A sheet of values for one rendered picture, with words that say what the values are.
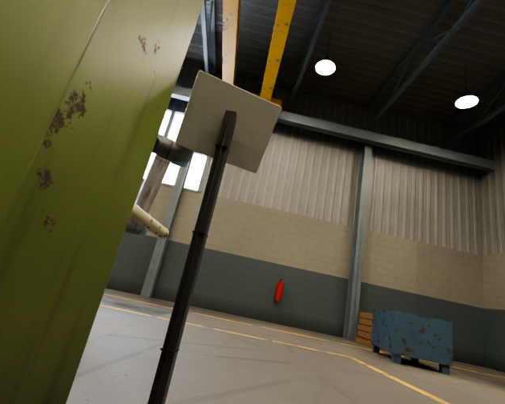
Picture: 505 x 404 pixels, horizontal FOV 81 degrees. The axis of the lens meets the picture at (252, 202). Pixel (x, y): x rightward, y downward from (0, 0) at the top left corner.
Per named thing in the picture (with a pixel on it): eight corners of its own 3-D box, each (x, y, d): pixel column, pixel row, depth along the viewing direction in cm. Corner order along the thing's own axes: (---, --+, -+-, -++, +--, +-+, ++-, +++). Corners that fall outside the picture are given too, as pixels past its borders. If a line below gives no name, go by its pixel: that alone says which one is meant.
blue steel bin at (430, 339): (370, 351, 544) (373, 310, 566) (417, 361, 531) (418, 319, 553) (392, 362, 431) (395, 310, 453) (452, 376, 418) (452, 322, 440)
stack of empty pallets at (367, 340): (354, 341, 722) (357, 311, 743) (389, 348, 725) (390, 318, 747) (381, 350, 602) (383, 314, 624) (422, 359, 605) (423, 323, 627)
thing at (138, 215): (155, 238, 122) (159, 225, 124) (167, 240, 122) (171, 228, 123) (99, 204, 80) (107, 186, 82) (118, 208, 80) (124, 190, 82)
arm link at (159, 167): (120, 225, 219) (159, 132, 205) (143, 232, 227) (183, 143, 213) (119, 235, 206) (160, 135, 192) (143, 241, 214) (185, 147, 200)
